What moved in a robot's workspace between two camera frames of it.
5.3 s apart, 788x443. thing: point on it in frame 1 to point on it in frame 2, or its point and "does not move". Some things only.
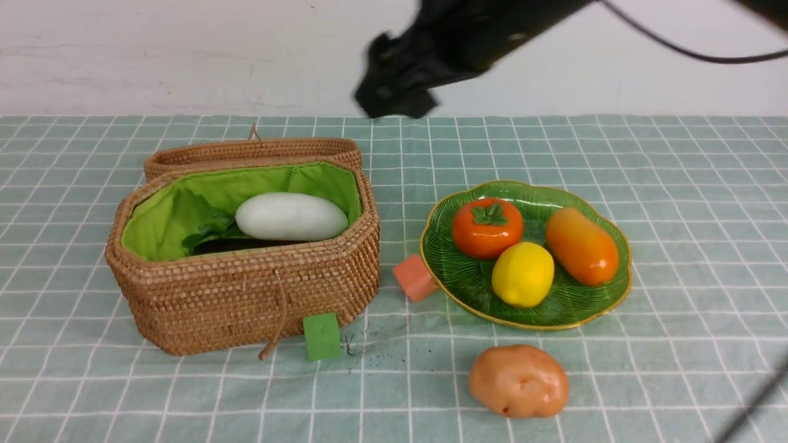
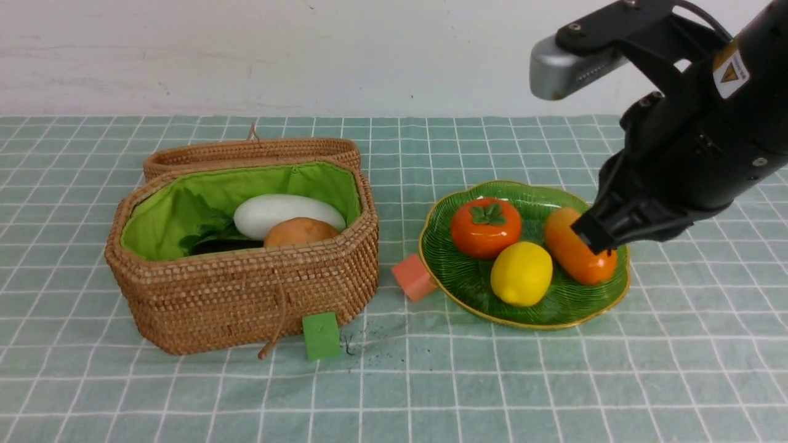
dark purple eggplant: x=234 y=245 does not move
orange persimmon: x=482 y=227 does not move
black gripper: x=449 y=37 to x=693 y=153
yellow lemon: x=522 y=274 does not move
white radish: x=291 y=216 does not move
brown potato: x=519 y=381 to x=298 y=231
